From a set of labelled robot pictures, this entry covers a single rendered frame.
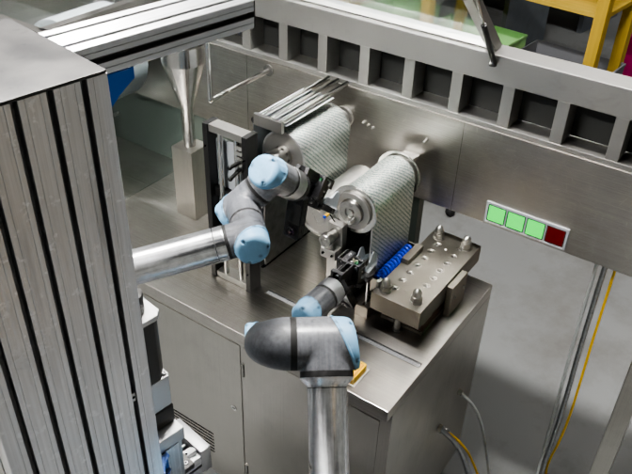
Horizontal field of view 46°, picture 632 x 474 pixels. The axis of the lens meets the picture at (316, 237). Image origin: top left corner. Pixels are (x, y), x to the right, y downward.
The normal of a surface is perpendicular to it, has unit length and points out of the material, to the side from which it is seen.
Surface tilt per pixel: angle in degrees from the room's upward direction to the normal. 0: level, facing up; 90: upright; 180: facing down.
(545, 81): 90
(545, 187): 90
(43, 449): 90
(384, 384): 0
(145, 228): 0
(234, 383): 90
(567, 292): 0
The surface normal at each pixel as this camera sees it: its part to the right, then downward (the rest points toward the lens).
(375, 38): -0.58, 0.46
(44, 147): 0.72, 0.42
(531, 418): 0.03, -0.82
